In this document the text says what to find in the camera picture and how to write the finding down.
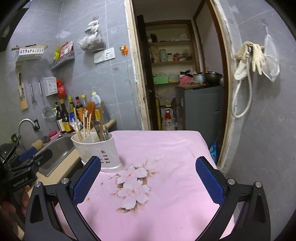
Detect white plastic utensil holder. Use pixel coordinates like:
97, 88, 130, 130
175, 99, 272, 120
71, 132, 123, 173

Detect wooden chopstick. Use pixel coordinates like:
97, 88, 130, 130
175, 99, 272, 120
87, 113, 92, 136
73, 108, 82, 142
99, 101, 104, 141

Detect metal fork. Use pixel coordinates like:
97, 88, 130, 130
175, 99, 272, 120
91, 120, 103, 141

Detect steel kitchen sink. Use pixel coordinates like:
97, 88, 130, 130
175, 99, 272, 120
37, 133, 75, 177

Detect steel sink faucet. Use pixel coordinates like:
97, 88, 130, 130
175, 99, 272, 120
18, 118, 39, 144

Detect dark soy sauce bottle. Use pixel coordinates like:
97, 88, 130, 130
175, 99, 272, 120
60, 99, 74, 133

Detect wooden cutting board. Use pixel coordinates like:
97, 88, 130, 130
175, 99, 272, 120
17, 72, 28, 111

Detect pink floral tablecloth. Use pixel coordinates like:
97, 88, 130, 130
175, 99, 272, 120
54, 129, 236, 241

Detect red plastic bag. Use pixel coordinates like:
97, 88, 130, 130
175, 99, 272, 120
57, 79, 66, 98

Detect grey cabinet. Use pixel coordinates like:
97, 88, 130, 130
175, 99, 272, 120
175, 85, 223, 146

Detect red white gas bottle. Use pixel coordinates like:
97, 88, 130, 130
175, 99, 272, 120
163, 108, 175, 131

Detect orange sauce pouch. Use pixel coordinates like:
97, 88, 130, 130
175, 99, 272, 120
85, 101, 95, 120

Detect large oil jug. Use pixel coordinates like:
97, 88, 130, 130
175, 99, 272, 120
91, 90, 104, 121

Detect black cooking pot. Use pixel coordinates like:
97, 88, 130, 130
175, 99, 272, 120
204, 71, 223, 86

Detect green box on shelf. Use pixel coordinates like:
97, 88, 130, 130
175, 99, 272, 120
153, 76, 169, 85

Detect white rubber gloves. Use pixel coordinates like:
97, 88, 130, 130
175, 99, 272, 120
234, 41, 265, 80

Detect hanging plastic bag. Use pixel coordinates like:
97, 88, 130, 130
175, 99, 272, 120
78, 18, 106, 52

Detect wire mesh strainer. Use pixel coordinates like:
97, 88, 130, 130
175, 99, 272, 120
39, 80, 56, 123

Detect white wall box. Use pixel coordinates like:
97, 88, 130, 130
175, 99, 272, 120
43, 77, 58, 97

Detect wall basket rack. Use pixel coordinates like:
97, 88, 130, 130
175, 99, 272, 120
50, 41, 75, 70

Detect wall power socket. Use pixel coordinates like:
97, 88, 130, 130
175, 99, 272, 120
94, 48, 115, 64

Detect white hose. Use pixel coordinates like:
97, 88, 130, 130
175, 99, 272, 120
231, 46, 253, 119

